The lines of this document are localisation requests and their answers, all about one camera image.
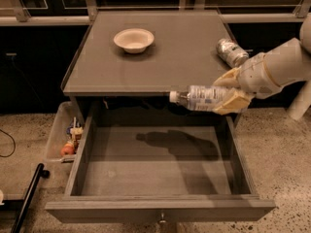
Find orange round toy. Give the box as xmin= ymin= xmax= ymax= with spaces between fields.
xmin=60 ymin=143 xmax=75 ymax=156

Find black cable on floor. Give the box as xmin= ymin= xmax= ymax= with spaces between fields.
xmin=0 ymin=129 xmax=17 ymax=158

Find metal window frame rail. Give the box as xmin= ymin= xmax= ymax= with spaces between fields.
xmin=0 ymin=0 xmax=311 ymax=25

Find white paper bowl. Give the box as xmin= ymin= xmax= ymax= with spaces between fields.
xmin=114 ymin=28 xmax=155 ymax=54

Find yellow and white toy items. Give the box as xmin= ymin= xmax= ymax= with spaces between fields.
xmin=66 ymin=117 xmax=84 ymax=148

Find clear plastic storage bin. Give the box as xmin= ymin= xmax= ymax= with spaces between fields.
xmin=44 ymin=102 xmax=76 ymax=163

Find silver crushed can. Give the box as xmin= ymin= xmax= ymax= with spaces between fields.
xmin=216 ymin=38 xmax=249 ymax=68

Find metal drawer knob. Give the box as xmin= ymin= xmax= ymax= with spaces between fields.
xmin=158 ymin=214 xmax=167 ymax=224

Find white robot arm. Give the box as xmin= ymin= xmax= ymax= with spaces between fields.
xmin=213 ymin=16 xmax=311 ymax=120

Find black metal bar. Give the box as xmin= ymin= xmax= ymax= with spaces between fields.
xmin=11 ymin=163 xmax=50 ymax=233

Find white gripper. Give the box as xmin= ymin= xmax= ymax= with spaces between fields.
xmin=212 ymin=52 xmax=283 ymax=115

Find blue labelled plastic bottle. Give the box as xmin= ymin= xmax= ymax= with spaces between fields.
xmin=169 ymin=85 xmax=229 ymax=112

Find grey cabinet with counter top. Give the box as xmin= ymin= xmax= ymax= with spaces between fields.
xmin=62 ymin=10 xmax=232 ymax=127

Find open grey top drawer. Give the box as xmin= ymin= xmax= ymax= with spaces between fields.
xmin=46 ymin=121 xmax=275 ymax=223

